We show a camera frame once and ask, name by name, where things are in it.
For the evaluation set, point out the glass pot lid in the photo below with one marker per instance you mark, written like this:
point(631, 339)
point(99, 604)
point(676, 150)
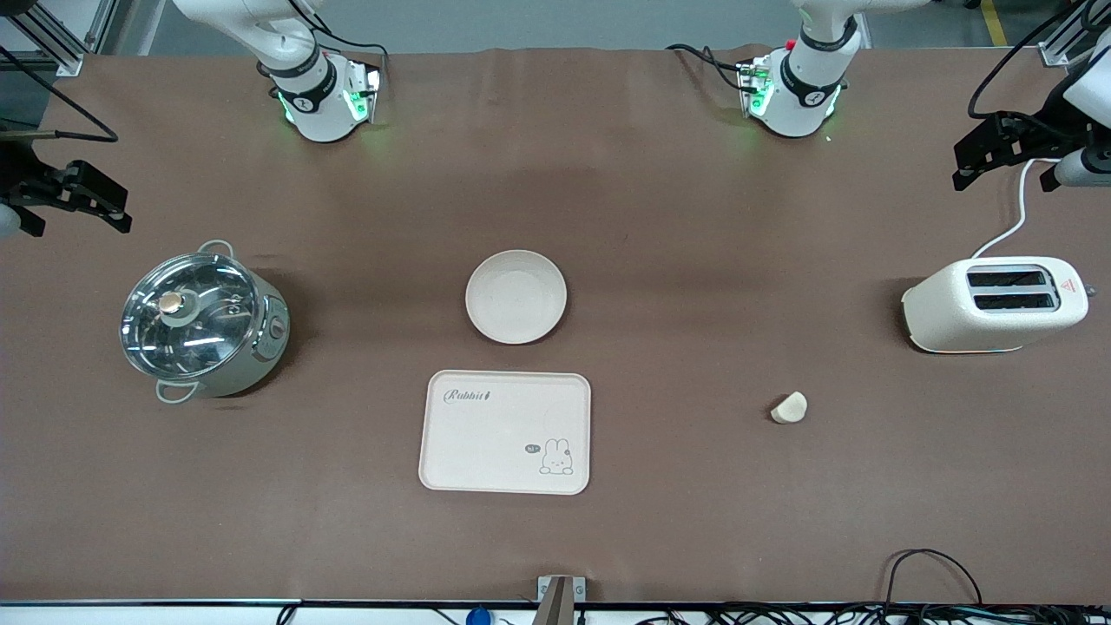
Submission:
point(187, 317)

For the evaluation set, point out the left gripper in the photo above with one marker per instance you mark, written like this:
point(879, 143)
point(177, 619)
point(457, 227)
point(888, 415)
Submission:
point(1035, 137)

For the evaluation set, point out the cream two-slot toaster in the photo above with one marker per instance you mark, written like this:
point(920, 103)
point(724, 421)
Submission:
point(946, 317)

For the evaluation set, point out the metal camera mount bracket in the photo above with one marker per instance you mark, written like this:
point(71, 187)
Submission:
point(560, 599)

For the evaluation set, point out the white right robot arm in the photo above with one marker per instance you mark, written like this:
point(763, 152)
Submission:
point(321, 104)

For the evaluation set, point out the cream round plate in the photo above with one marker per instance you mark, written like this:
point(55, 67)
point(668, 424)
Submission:
point(516, 299)

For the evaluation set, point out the cream rabbit print tray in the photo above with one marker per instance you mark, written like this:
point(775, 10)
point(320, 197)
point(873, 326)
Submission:
point(495, 434)

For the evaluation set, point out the blue round object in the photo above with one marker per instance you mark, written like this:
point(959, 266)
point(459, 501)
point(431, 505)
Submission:
point(478, 617)

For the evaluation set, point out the aluminium frame profile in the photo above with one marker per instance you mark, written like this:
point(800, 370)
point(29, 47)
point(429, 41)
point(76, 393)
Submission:
point(65, 52)
point(1072, 39)

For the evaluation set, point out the brown table mat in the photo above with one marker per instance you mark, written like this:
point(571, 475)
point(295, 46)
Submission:
point(694, 217)

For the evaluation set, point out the pale steamed bun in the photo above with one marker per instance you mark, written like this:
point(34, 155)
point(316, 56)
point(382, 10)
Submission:
point(790, 409)

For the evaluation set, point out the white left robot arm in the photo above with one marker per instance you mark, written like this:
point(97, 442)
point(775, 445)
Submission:
point(803, 95)

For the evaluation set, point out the steel pot with glass lid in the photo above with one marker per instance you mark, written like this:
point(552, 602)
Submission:
point(260, 356)

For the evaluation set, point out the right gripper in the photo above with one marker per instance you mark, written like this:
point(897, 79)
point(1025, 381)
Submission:
point(17, 168)

